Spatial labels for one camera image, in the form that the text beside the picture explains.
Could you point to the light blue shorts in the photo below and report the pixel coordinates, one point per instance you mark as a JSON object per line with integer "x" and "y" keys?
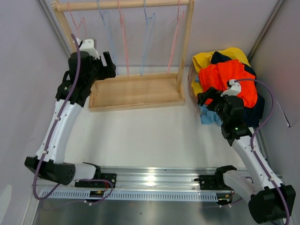
{"x": 207, "y": 117}

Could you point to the blue hanger of grey shorts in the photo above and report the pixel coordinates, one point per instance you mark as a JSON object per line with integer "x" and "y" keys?
{"x": 149, "y": 22}

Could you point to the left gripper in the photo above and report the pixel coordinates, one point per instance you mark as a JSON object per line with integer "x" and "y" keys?
{"x": 108, "y": 71}

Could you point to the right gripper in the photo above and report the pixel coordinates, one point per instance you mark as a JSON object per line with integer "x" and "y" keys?
{"x": 210, "y": 94}

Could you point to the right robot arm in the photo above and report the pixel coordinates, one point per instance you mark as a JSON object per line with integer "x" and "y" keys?
{"x": 268, "y": 198}

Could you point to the wooden clothes rack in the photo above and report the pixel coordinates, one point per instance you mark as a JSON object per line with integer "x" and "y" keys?
{"x": 135, "y": 91}

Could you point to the navy blue shorts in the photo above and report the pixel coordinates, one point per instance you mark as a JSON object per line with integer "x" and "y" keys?
{"x": 251, "y": 116}

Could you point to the pink hanger of yellow shorts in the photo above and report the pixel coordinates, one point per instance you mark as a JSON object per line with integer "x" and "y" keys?
{"x": 176, "y": 35}

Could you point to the pink hanger of navy shorts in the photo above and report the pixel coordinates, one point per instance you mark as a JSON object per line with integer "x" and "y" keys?
{"x": 124, "y": 38}

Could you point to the translucent pink basket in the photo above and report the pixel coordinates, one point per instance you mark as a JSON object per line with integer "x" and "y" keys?
{"x": 190, "y": 77}

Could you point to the orange shorts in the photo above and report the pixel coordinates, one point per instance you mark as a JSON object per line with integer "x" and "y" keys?
{"x": 217, "y": 76}

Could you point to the pink hanger of blue shorts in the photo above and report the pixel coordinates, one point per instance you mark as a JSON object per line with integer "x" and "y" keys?
{"x": 81, "y": 24}

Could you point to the perforated cable duct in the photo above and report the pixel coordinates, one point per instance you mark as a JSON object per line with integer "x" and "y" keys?
{"x": 135, "y": 195}

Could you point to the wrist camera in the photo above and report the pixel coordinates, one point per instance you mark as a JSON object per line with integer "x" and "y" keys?
{"x": 89, "y": 46}
{"x": 233, "y": 88}

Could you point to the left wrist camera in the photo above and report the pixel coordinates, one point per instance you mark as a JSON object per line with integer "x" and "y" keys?
{"x": 89, "y": 46}

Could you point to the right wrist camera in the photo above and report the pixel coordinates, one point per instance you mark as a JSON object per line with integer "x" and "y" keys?
{"x": 233, "y": 88}

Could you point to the yellow shorts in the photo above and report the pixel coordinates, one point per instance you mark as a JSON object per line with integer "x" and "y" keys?
{"x": 202, "y": 60}

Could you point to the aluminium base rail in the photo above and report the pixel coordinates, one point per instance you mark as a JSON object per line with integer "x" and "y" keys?
{"x": 150, "y": 179}

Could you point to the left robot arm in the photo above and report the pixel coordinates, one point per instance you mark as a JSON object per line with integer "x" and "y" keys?
{"x": 49, "y": 161}

